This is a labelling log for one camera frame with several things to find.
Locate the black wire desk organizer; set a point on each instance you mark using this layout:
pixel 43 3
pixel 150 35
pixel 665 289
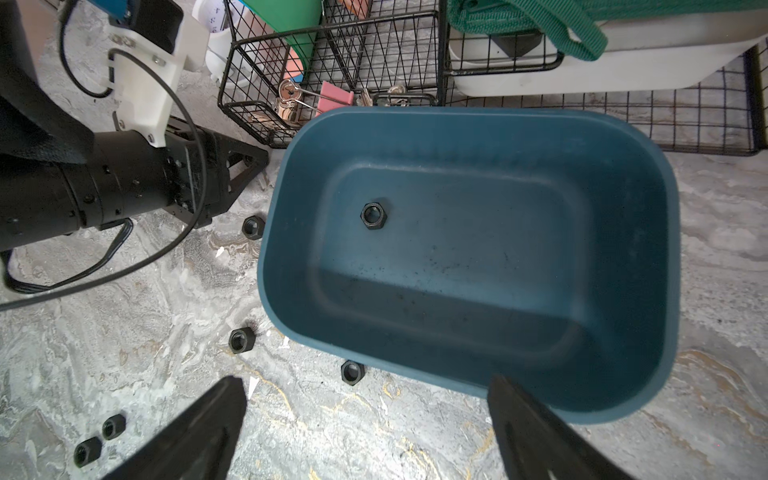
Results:
pixel 395 54

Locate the white tray in organizer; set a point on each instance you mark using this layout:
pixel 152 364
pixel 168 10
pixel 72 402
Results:
pixel 651 54

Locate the dark teal storage box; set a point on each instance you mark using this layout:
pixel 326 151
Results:
pixel 537 244

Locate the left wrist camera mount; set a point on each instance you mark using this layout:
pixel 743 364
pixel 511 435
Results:
pixel 155 41

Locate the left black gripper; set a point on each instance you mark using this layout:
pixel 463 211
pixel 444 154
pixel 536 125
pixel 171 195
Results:
pixel 195 177

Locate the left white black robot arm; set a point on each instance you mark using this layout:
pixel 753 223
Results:
pixel 58 176

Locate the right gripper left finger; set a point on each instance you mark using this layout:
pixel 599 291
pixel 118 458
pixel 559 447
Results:
pixel 199 444

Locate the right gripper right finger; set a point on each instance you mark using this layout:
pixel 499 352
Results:
pixel 534 443

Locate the pink binder clip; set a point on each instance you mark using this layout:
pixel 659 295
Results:
pixel 330 97

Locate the green strap bag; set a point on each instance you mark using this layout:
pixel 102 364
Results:
pixel 571 25

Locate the small white alarm clock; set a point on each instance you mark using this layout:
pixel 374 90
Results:
pixel 222 36

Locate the black nut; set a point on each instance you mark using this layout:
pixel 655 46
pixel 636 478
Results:
pixel 241 340
pixel 114 426
pixel 352 372
pixel 87 451
pixel 373 216

